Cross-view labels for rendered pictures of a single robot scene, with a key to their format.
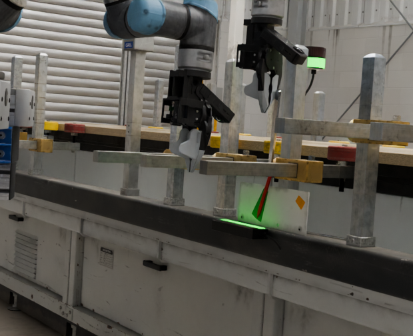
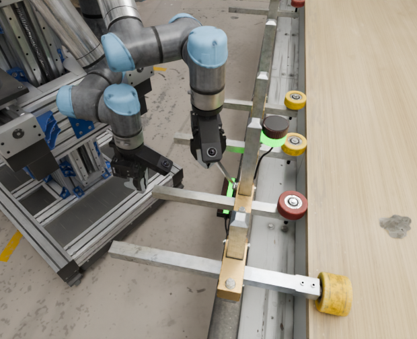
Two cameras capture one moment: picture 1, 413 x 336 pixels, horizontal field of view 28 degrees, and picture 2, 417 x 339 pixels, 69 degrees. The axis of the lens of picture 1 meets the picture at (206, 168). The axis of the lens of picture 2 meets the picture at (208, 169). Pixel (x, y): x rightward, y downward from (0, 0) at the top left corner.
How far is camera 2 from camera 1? 1.74 m
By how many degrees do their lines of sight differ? 60
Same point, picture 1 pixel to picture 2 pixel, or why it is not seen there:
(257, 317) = not seen: hidden behind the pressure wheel
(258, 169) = (196, 202)
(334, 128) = (163, 265)
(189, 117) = (122, 173)
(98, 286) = not seen: hidden behind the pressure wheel
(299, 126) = (124, 257)
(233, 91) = (255, 99)
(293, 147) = (242, 189)
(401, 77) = not seen: outside the picture
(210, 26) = (120, 122)
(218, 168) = (161, 196)
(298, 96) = (248, 160)
